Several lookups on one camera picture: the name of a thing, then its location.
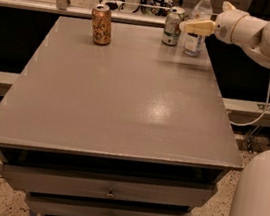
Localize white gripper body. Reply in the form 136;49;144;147
214;9;249;46

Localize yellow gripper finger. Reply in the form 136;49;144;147
222;1;235;11
179;19;215;36

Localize clear plastic tea bottle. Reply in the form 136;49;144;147
184;0;213;57

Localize white green 7up can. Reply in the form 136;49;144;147
161;6;185;46

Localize orange soda can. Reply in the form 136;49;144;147
91;4;112;46

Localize grey drawer cabinet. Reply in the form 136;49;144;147
0;17;242;212

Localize top grey drawer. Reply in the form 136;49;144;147
0;164;218;207

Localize middle grey drawer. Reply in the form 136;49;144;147
25;196;192;216

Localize grey metal rail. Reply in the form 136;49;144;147
0;0;165;28

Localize white cable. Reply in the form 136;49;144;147
228;63;270;132

